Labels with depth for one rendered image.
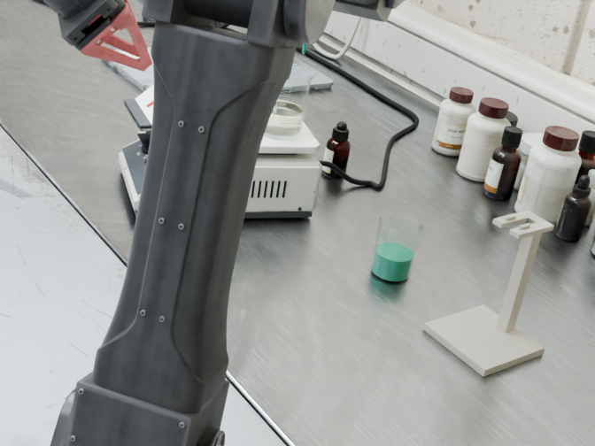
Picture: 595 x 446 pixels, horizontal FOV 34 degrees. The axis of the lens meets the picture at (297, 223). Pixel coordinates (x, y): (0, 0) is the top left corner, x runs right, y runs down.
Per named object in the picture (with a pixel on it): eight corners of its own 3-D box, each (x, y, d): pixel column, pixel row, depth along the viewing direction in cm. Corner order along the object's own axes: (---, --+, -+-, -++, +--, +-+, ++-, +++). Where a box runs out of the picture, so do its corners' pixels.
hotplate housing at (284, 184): (134, 224, 100) (138, 154, 97) (117, 169, 111) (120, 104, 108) (333, 221, 108) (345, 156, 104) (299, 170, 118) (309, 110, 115)
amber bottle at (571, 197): (584, 243, 112) (604, 182, 108) (560, 242, 111) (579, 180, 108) (574, 230, 114) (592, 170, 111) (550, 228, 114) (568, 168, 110)
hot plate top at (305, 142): (212, 153, 100) (212, 145, 99) (189, 109, 110) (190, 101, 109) (321, 154, 104) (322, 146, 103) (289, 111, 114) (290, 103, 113)
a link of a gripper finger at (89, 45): (164, 27, 108) (105, -32, 102) (174, 56, 103) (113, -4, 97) (119, 66, 109) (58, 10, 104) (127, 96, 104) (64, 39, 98)
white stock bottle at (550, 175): (574, 222, 116) (599, 139, 111) (539, 230, 113) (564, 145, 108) (537, 200, 121) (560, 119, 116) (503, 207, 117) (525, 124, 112)
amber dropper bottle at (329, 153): (344, 170, 120) (354, 119, 117) (345, 180, 118) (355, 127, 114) (320, 167, 120) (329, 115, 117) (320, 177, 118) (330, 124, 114)
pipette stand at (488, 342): (482, 377, 85) (519, 250, 79) (422, 329, 90) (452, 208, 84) (543, 355, 89) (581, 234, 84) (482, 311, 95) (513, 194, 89)
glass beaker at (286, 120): (252, 141, 103) (262, 68, 99) (253, 122, 108) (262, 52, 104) (308, 147, 103) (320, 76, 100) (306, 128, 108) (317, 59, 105)
